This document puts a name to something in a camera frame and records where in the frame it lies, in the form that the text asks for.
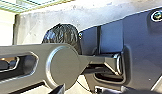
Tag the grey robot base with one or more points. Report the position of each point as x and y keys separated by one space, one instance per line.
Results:
x=140 y=43

